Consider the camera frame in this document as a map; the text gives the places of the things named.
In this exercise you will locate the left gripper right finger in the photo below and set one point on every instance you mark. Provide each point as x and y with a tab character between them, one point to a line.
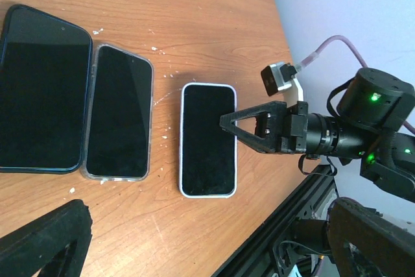
363	243

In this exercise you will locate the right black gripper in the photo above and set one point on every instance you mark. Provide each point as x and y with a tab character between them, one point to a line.
279	129

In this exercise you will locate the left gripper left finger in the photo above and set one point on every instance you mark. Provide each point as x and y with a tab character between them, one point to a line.
55	244

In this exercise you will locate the lavender phone case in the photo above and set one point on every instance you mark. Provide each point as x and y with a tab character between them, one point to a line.
180	140

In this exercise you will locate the blue smartphone black screen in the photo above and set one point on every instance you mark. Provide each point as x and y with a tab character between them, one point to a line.
120	111

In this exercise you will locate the black phone case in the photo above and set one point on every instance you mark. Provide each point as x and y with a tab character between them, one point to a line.
87	102

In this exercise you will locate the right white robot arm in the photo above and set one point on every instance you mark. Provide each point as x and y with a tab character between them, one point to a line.
364	125

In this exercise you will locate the right controller wiring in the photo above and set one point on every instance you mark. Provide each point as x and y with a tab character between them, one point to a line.
301	257

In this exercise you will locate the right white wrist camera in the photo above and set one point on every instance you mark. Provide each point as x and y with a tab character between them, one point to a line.
281	78

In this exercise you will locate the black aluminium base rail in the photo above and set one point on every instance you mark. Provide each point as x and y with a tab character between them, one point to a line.
267	251

